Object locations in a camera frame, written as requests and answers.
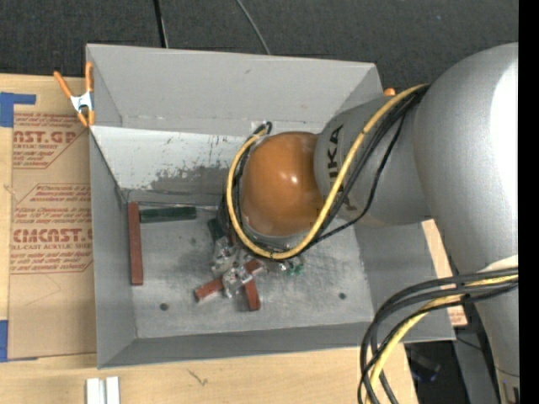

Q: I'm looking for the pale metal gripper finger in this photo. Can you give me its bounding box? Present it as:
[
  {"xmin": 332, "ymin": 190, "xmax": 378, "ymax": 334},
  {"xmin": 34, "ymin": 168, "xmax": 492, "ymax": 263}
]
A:
[
  {"xmin": 221, "ymin": 266, "xmax": 254, "ymax": 300},
  {"xmin": 210, "ymin": 244, "xmax": 237, "ymax": 274}
]

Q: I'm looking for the brown cardboard board red print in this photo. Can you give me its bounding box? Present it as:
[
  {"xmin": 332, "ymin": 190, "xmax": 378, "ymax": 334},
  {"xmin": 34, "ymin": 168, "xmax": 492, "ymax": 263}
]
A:
[{"xmin": 0, "ymin": 72, "xmax": 469, "ymax": 362}]

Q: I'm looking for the dark green flat block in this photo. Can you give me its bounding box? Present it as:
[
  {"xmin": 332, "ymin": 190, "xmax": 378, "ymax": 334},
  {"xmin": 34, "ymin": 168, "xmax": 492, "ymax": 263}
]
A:
[{"xmin": 138, "ymin": 206, "xmax": 198, "ymax": 224}]

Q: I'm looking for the grey metal bin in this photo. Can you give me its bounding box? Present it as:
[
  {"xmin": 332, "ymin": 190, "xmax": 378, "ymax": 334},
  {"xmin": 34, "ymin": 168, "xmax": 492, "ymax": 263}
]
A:
[{"xmin": 85, "ymin": 43, "xmax": 456, "ymax": 369}]

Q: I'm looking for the red-brown flat block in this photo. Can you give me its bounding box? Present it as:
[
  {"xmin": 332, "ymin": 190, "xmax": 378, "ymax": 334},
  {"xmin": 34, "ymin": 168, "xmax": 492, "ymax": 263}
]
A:
[
  {"xmin": 127, "ymin": 201, "xmax": 145, "ymax": 286},
  {"xmin": 193, "ymin": 258, "xmax": 267, "ymax": 305},
  {"xmin": 243, "ymin": 282, "xmax": 262, "ymax": 312}
]

